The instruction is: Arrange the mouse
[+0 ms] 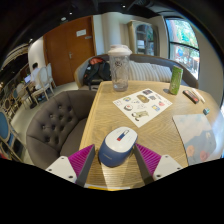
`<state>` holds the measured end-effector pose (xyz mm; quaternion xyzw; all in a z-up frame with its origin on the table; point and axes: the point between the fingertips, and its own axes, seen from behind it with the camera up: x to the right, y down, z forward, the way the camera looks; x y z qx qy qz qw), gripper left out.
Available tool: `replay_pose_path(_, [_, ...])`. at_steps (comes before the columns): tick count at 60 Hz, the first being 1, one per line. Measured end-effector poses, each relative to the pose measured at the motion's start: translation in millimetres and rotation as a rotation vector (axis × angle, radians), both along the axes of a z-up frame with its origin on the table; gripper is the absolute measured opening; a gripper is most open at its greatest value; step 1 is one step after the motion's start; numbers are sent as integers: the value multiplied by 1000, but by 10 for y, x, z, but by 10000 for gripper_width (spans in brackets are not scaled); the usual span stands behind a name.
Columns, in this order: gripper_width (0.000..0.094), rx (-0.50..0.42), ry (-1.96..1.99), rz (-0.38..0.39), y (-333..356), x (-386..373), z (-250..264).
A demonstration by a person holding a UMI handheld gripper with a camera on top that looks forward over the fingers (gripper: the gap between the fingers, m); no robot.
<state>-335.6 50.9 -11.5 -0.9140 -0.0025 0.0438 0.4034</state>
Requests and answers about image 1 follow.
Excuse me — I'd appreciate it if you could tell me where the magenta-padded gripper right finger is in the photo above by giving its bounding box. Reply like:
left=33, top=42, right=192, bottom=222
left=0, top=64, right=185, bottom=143
left=133, top=143, right=184, bottom=186

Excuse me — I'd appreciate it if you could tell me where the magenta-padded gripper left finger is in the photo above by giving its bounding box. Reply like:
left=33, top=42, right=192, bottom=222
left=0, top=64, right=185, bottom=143
left=45, top=143, right=96, bottom=188

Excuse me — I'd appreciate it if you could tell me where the white and blue computer mouse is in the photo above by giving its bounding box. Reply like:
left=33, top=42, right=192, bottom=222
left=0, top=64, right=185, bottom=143
left=97, top=126, right=139, bottom=168

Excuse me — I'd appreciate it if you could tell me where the yellow and white booklet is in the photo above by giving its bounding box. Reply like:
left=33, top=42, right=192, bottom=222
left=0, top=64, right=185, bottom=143
left=84, top=182, right=131, bottom=192

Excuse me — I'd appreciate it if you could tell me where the grey tufted armchair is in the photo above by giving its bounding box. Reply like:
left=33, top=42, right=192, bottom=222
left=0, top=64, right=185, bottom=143
left=25, top=89, right=98, bottom=170

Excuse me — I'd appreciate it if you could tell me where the white sticker sheet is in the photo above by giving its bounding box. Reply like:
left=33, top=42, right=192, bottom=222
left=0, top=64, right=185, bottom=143
left=112, top=87, right=174, bottom=129

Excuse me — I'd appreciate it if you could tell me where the black and red flat box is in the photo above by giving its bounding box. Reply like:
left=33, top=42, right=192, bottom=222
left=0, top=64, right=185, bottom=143
left=182, top=89, right=200, bottom=105

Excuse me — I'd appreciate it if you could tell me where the white tube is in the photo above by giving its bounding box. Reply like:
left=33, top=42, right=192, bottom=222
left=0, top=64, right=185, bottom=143
left=191, top=88, right=206, bottom=104

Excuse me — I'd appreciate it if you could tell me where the blue upholstered chairs group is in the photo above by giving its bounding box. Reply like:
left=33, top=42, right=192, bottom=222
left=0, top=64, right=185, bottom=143
left=0, top=84, right=26, bottom=163

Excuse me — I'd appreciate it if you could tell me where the green drink can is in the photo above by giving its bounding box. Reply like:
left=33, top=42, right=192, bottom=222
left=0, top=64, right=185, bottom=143
left=168, top=64, right=184, bottom=96

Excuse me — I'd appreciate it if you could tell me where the white dining chair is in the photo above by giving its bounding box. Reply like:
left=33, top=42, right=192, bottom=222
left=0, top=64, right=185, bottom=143
left=31, top=67, right=54, bottom=98
left=45, top=63, right=56, bottom=88

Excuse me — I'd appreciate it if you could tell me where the striped cushion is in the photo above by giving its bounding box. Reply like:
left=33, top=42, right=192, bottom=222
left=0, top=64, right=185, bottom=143
left=128, top=60, right=161, bottom=83
left=151, top=63, right=174, bottom=84

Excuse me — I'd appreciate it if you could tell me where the black backpack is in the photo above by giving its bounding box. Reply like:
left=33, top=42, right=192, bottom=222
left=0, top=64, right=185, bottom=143
left=82, top=56, right=112, bottom=87

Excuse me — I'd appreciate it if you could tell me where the clear shaker bottle white lid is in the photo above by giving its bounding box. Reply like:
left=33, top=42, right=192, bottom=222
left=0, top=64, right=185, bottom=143
left=107, top=44, right=133, bottom=93

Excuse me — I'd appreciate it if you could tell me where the person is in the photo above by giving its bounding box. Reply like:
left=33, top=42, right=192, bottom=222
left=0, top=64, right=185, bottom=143
left=29, top=62, right=42, bottom=91

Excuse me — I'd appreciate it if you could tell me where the grey curved sofa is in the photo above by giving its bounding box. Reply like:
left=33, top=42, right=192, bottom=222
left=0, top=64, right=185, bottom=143
left=73, top=53, right=200, bottom=91

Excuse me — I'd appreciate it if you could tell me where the wooden door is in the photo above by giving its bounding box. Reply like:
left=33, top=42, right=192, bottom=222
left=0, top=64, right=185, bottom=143
left=43, top=15, right=97, bottom=87

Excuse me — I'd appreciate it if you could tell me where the black-framed window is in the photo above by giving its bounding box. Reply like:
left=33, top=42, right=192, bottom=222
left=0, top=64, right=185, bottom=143
left=165, top=18, right=201, bottom=81

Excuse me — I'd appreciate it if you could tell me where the glass-front cabinet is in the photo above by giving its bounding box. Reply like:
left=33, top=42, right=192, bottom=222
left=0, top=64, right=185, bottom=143
left=128, top=20, right=160, bottom=57

